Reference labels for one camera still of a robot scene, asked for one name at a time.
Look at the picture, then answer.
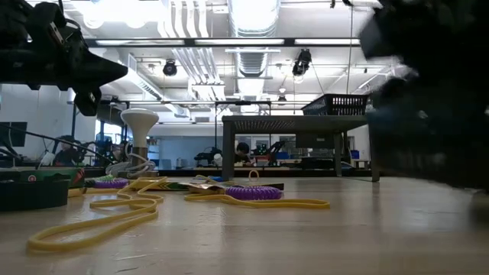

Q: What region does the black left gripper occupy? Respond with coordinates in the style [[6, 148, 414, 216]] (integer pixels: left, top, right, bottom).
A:
[[0, 0, 129, 117]]

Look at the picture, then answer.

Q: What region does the silver ceiling air duct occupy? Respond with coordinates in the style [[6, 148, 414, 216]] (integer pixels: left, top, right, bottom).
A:
[[228, 0, 282, 77]]

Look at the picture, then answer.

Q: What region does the purple spiral coil wristband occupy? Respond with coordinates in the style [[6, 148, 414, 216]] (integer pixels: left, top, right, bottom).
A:
[[225, 185, 283, 202], [93, 177, 130, 189]]

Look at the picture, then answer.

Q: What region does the grey perforated metal riser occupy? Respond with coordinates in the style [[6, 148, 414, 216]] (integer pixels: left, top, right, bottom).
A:
[[221, 114, 381, 183]]

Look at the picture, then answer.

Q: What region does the person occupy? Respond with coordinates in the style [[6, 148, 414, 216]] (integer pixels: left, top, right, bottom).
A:
[[110, 141, 129, 163], [53, 134, 83, 167], [235, 141, 253, 167]]

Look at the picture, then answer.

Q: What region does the white coiled lamp cable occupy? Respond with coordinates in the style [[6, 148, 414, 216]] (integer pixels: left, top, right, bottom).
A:
[[105, 143, 157, 179]]

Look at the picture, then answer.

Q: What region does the black plastic basket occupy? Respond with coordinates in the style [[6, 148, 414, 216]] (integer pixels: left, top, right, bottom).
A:
[[301, 93, 370, 116]]

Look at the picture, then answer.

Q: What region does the white mushroom lamp wooden base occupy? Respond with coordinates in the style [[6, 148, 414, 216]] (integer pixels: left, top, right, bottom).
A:
[[117, 108, 160, 180]]

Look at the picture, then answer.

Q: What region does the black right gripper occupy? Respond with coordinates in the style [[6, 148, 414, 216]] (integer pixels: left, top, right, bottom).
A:
[[358, 0, 489, 190]]

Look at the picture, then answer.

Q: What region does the black ceiling spotlight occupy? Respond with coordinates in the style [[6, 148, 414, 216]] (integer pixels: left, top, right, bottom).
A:
[[292, 48, 313, 77], [163, 59, 179, 77]]

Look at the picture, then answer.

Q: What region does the black computer monitor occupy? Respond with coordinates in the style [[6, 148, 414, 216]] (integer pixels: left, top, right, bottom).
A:
[[0, 121, 28, 148]]

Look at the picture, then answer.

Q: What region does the black overhead light bar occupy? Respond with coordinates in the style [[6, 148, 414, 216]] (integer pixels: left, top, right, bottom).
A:
[[84, 37, 362, 48]]

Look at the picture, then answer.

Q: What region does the dark green tray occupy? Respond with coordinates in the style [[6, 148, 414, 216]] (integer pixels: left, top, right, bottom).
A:
[[0, 179, 72, 212]]

